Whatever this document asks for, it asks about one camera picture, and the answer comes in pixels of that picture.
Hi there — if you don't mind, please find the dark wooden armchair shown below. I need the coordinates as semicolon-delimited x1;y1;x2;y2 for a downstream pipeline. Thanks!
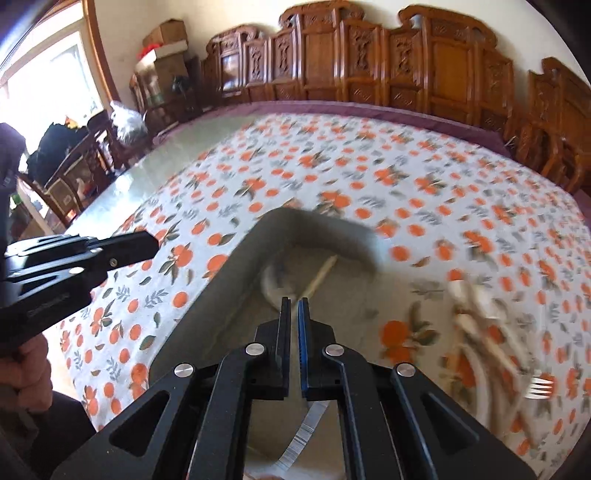
18;115;154;228

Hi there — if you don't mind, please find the wooden chopstick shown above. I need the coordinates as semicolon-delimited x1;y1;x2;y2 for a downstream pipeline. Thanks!
454;313;523;377
302;255;340;301

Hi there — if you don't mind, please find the white plastic spoon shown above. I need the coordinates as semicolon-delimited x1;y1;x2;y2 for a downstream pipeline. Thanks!
462;344;511;432
448;278;509;326

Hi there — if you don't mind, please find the wooden glass cabinet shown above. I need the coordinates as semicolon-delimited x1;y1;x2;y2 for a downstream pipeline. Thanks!
129;58;205;124

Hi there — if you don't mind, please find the clear plastic bag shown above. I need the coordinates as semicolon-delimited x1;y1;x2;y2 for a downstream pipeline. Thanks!
108;100;149;140

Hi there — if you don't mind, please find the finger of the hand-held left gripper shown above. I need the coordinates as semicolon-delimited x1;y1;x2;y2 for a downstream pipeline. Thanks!
0;251;112;302
4;230;160;273

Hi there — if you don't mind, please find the white cardboard box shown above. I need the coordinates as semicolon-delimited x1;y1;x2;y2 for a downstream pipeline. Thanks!
135;39;191;75

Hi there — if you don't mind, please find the wooden window frame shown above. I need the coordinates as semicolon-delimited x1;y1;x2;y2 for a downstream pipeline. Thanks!
76;0;122;108

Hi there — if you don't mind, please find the black bag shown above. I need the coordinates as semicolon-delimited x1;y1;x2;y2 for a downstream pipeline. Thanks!
27;121;89;182

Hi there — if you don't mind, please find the bright window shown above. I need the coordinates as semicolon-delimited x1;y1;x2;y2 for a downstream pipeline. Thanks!
0;31;106;136

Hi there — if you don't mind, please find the orange print tablecloth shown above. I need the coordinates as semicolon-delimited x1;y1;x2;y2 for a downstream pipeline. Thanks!
58;111;591;480

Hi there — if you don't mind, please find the person's left hand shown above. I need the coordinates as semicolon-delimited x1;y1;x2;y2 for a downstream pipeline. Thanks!
0;333;54;403

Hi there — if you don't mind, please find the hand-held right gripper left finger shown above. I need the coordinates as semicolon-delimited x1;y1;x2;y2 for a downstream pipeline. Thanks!
51;298;293;480

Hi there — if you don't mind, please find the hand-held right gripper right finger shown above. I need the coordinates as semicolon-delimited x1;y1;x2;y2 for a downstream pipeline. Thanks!
298;298;539;480

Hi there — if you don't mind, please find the brown cardboard box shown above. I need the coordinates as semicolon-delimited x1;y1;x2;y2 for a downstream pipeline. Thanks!
142;18;188;52

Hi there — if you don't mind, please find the clear plastic fork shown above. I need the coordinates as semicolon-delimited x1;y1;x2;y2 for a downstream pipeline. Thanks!
524;375;555;401

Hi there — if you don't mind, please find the grey utensil tray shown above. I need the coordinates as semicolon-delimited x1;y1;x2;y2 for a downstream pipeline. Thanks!
148;208;386;480

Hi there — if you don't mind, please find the carved wooden chair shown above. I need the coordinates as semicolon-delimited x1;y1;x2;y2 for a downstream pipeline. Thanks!
270;1;389;103
202;25;274;106
385;4;517;136
516;58;591;195

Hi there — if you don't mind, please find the person's dark clothing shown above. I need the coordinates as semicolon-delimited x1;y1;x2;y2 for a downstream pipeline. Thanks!
0;385;99;480

